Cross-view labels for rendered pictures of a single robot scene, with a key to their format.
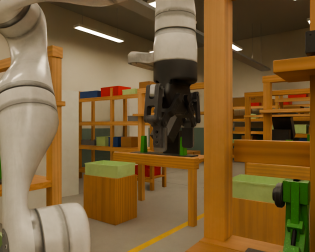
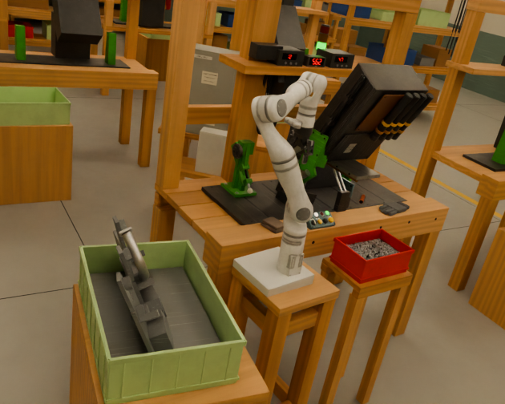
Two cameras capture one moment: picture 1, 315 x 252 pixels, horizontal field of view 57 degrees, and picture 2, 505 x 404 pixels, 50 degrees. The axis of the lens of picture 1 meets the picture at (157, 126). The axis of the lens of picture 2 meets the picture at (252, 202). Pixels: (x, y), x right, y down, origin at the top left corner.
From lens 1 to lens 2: 2.13 m
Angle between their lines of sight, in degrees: 73
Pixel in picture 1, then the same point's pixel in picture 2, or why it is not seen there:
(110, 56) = not seen: outside the picture
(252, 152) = (192, 116)
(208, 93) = (179, 73)
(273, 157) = (206, 119)
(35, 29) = not seen: hidden behind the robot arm
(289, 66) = (253, 70)
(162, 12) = (313, 108)
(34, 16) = not seen: hidden behind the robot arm
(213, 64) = (186, 48)
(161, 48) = (310, 123)
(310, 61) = (264, 70)
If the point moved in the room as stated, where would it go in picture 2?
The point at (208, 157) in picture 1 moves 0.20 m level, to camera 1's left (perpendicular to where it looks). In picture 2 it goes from (172, 127) to (150, 136)
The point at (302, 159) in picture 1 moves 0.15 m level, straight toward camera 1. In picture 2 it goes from (223, 119) to (241, 128)
